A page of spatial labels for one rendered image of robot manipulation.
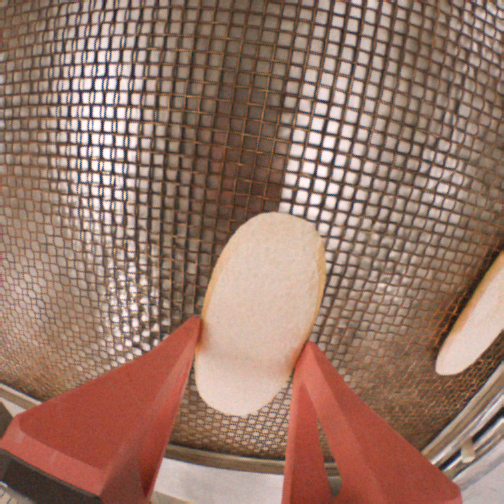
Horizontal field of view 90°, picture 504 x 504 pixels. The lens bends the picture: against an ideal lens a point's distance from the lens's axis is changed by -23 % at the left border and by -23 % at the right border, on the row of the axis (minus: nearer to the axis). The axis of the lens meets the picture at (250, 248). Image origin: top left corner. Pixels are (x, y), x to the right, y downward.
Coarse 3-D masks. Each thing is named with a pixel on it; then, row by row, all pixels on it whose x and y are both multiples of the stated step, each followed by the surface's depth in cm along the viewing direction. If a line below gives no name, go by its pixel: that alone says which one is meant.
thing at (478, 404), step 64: (0, 0) 8; (128, 0) 9; (384, 0) 9; (448, 0) 8; (0, 64) 10; (64, 64) 10; (128, 64) 11; (192, 64) 10; (256, 64) 10; (320, 64) 10; (192, 128) 12; (0, 192) 13; (384, 192) 12; (448, 192) 12; (64, 256) 15; (0, 320) 18; (128, 320) 17; (448, 320) 15; (0, 384) 23; (64, 384) 21; (192, 384) 19; (384, 384) 18; (448, 384) 18; (192, 448) 23; (256, 448) 23
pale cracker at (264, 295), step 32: (256, 224) 9; (288, 224) 9; (224, 256) 10; (256, 256) 9; (288, 256) 9; (320, 256) 9; (224, 288) 10; (256, 288) 9; (288, 288) 9; (320, 288) 10; (224, 320) 10; (256, 320) 10; (288, 320) 10; (224, 352) 11; (256, 352) 11; (288, 352) 11; (224, 384) 11; (256, 384) 11
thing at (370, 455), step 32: (320, 352) 10; (320, 384) 8; (320, 416) 8; (352, 416) 6; (288, 448) 9; (320, 448) 9; (352, 448) 5; (384, 448) 5; (288, 480) 8; (320, 480) 8; (352, 480) 5; (384, 480) 4; (416, 480) 4; (448, 480) 4
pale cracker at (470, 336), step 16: (496, 272) 13; (480, 288) 14; (496, 288) 13; (480, 304) 14; (496, 304) 13; (464, 320) 14; (480, 320) 14; (496, 320) 14; (448, 336) 15; (464, 336) 15; (480, 336) 14; (496, 336) 15; (448, 352) 15; (464, 352) 15; (480, 352) 15; (448, 368) 16; (464, 368) 16
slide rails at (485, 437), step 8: (496, 424) 25; (488, 432) 25; (496, 432) 25; (480, 440) 26; (488, 440) 26; (456, 448) 28; (480, 448) 27; (448, 456) 28; (440, 464) 30; (448, 464) 30; (456, 464) 29; (448, 472) 30
